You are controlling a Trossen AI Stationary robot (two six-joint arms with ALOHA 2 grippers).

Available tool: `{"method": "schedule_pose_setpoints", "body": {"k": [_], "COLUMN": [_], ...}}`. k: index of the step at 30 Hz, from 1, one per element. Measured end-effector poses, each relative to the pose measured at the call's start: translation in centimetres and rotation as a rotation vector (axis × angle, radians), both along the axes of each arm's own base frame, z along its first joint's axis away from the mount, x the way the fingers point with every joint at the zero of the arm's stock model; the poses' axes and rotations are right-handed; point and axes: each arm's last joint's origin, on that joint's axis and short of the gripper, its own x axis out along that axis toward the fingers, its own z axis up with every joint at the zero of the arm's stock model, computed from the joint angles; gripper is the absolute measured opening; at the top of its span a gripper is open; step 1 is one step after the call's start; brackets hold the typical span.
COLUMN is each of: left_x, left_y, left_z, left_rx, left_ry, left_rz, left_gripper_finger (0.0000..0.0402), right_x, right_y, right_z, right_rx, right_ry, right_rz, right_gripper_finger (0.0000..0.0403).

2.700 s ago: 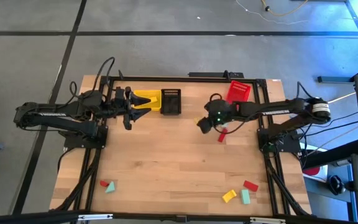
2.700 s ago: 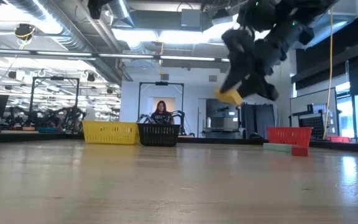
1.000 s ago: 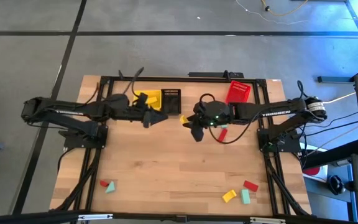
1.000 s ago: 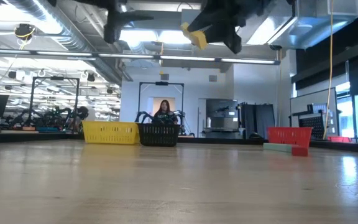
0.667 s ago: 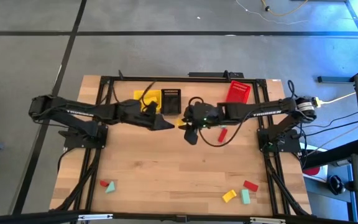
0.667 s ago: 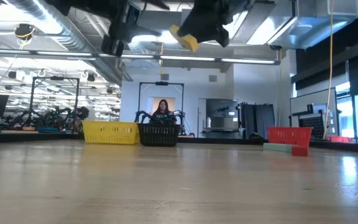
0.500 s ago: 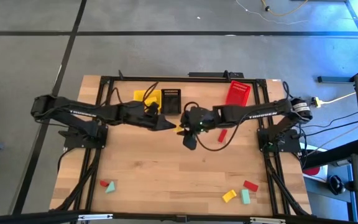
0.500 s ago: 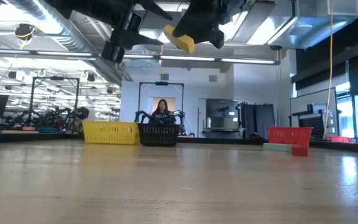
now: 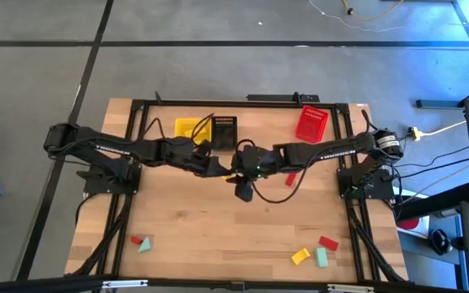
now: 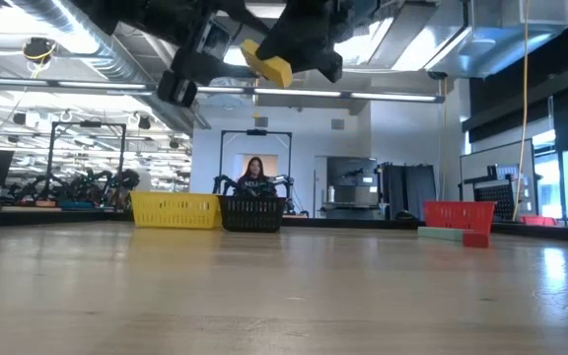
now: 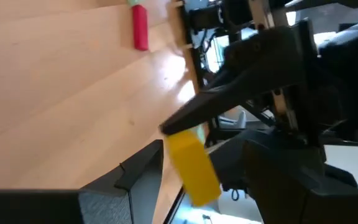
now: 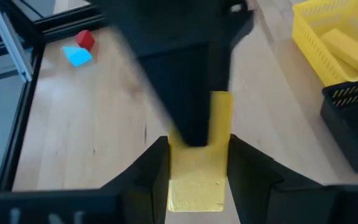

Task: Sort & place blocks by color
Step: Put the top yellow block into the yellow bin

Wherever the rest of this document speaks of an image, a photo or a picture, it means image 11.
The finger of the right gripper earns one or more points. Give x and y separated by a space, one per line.
232 165
259 62

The yellow rectangular block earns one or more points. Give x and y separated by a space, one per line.
194 168

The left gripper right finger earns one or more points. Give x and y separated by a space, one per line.
337 208

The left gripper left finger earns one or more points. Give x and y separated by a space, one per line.
141 168

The green rectangular block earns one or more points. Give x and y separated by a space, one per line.
135 2

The red rectangular block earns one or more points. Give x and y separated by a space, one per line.
140 28

